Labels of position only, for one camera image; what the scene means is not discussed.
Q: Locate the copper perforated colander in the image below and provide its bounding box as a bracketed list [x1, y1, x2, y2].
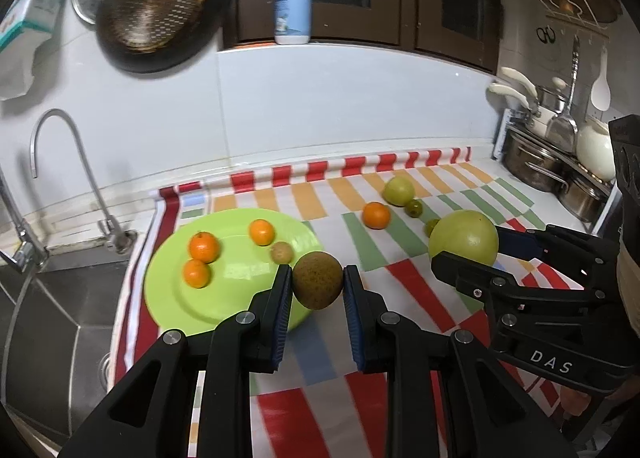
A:
[107, 0, 208, 51]

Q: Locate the white pot rack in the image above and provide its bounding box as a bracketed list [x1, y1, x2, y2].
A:
[492, 108, 623, 233]

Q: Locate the large yellow-green fruit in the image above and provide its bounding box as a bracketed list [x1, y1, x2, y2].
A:
[383, 176, 416, 207]
[428, 209, 500, 269]

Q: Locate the black frying pan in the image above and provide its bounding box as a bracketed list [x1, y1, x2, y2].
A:
[95, 0, 226, 74]

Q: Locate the white handled pan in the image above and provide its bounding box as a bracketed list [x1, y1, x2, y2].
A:
[500, 66, 556, 123]
[488, 82, 551, 136]

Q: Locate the green plate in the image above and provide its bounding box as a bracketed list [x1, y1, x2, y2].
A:
[144, 208, 323, 339]

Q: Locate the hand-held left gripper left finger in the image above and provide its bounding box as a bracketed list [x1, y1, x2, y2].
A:
[59, 264, 294, 458]

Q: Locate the white ceramic jug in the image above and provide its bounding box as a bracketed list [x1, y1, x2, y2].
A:
[576, 120, 618, 183]

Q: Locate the steel pot with lid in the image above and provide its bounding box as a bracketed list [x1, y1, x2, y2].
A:
[537, 78, 576, 113]

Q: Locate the white wire wall rack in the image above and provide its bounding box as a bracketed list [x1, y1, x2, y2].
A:
[522, 0, 613, 31]

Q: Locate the steel cooking pot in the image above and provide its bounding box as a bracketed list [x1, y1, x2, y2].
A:
[557, 173, 613, 223]
[502, 130, 568, 192]

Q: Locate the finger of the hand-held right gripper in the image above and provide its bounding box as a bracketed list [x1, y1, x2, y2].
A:
[431, 250, 602, 335]
[495, 224, 619, 289]

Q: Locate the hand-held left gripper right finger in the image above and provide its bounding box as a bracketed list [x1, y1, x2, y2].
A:
[342, 265, 576, 458]

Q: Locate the steel sink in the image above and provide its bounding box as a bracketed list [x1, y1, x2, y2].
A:
[0, 258, 132, 449]

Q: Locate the orange tangerine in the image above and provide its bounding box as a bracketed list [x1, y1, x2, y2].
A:
[182, 259, 213, 289]
[362, 201, 392, 230]
[249, 219, 276, 246]
[189, 232, 221, 263]

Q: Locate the metal spatula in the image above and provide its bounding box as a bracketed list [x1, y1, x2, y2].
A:
[546, 35, 581, 153]

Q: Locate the white rice paddle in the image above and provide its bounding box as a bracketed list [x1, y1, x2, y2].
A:
[591, 48, 612, 111]

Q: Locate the tall chrome faucet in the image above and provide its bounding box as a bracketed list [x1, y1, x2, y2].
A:
[0, 173, 48, 273]

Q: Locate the person's right hand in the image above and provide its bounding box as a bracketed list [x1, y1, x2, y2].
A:
[560, 385, 598, 421]

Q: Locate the thin gooseneck faucet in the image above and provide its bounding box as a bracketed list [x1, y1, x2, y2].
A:
[29, 109, 136, 253]

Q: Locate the striped tablecloth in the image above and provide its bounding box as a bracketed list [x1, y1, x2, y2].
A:
[112, 147, 598, 458]

